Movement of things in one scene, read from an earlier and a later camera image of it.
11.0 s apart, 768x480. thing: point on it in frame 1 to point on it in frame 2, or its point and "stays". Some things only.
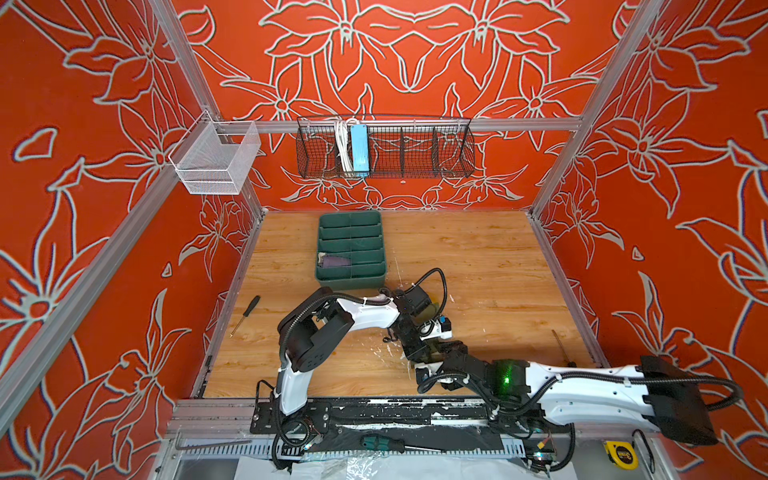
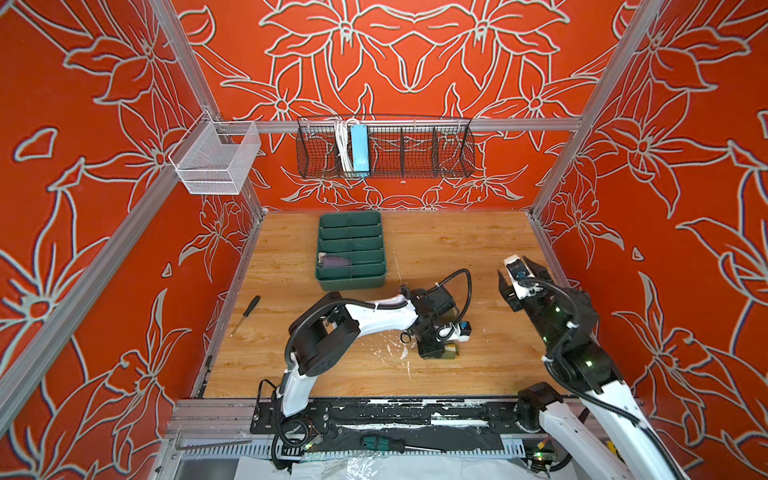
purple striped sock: x=330 y=261 stays
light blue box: x=360 y=151 stays
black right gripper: x=449 y=349 to x=551 y=284
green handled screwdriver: x=390 y=444 stays
